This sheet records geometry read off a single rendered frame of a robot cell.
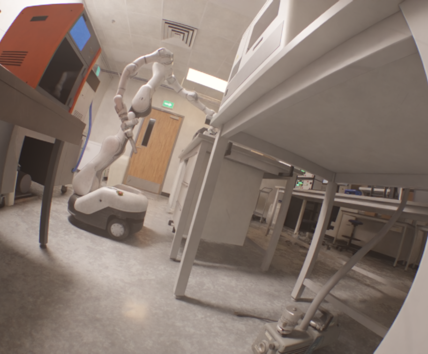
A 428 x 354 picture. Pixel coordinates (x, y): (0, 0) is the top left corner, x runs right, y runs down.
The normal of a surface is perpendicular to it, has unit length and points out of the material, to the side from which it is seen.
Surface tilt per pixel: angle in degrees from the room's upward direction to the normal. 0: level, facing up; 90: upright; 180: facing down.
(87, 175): 90
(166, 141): 90
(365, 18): 180
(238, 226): 90
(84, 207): 90
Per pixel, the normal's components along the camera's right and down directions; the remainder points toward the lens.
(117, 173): 0.24, 0.07
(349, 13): -0.27, 0.96
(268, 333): -0.92, -0.31
